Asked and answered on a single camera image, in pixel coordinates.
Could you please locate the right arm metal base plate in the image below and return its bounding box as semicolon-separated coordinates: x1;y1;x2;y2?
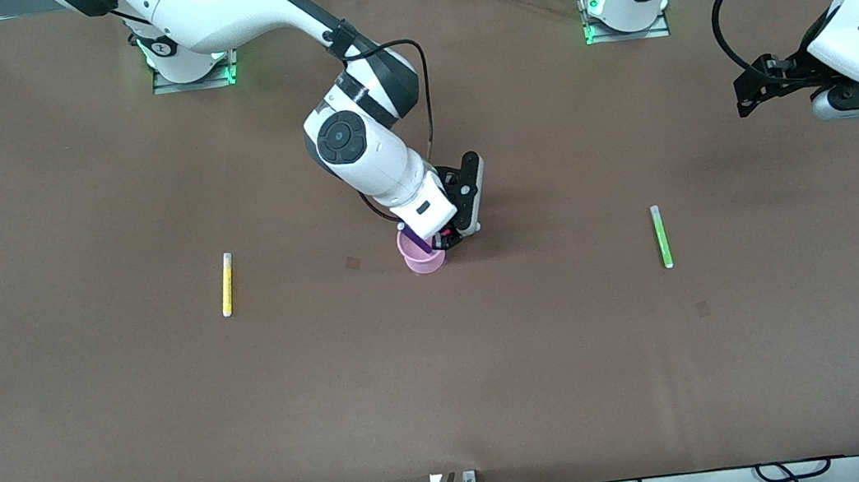
148;46;245;96

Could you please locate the black looped floor cable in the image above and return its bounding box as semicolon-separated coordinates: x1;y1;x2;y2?
754;455;834;482

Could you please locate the pink plastic cup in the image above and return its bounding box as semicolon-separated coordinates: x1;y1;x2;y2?
395;220;452;278

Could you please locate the green marker pen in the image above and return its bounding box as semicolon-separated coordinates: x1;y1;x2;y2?
649;203;676;271

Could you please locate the yellow marker pen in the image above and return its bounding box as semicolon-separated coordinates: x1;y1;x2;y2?
215;253;240;318

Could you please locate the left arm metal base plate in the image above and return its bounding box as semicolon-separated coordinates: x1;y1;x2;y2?
578;0;672;48

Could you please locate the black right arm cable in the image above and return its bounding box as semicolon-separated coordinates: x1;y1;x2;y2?
338;37;448;228

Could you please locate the purple marker pen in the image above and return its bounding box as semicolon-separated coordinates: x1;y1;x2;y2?
397;219;437;259

